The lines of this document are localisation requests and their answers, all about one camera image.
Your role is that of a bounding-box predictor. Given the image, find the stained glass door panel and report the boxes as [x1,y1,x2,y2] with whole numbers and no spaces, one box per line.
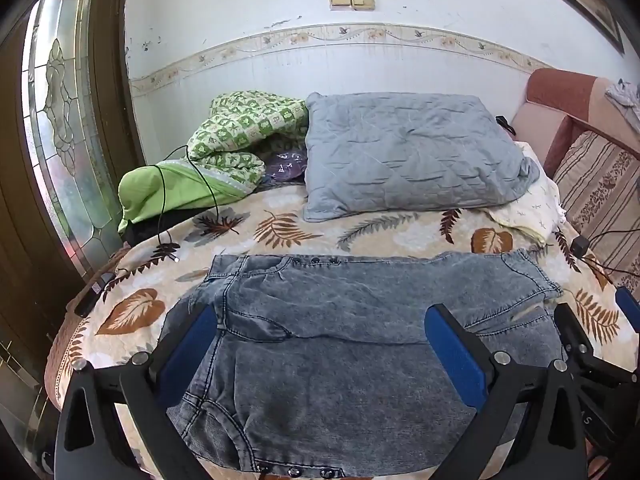
[20,0,126,276]

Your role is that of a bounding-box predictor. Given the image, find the cream cloth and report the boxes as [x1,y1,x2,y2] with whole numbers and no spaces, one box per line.
[487,140,567,247]

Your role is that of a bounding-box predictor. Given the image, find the pink sofa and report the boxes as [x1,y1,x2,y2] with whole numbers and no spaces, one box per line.
[512,67,640,181]

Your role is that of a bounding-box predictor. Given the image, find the blue denim pants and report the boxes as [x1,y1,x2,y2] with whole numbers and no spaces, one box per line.
[159,252,568,478]

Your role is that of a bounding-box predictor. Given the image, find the grey quilted pillow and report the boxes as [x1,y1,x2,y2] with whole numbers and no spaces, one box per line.
[302,91,541,222]

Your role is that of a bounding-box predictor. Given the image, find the purple cloth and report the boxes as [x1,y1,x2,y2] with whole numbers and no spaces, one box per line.
[262,150,307,183]

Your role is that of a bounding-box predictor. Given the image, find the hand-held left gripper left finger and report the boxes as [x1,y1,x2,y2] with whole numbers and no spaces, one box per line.
[54,302,218,480]

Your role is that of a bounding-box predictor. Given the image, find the black adapter cable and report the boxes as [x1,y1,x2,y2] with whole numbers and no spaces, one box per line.
[580,229,640,281]

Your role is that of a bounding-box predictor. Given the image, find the large framed picture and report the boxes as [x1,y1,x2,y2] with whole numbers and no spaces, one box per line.
[505,0,626,56]

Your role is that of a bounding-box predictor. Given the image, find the grey cloth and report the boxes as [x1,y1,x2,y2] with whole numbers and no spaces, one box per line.
[604,79,640,133]

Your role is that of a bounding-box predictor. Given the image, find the striped floral cushion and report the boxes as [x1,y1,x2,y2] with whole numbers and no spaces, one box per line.
[550,130,640,281]

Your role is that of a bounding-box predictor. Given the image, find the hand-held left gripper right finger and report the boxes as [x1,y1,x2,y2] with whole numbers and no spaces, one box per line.
[424,302,588,480]

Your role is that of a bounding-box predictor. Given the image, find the thin black cable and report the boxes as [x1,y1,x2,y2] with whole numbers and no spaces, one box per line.
[154,145,222,262]

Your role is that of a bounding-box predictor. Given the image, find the brown wooden door frame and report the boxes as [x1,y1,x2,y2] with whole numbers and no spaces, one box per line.
[0,0,147,401]

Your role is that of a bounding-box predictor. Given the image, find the leaf print blanket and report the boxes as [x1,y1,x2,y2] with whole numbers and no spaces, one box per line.
[44,180,640,480]

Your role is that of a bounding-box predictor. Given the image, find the green checked quilt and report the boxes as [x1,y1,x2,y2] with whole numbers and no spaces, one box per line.
[117,90,311,235]

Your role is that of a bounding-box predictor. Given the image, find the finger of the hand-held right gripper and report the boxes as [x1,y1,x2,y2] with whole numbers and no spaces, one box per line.
[615,286,640,334]
[553,303,599,367]

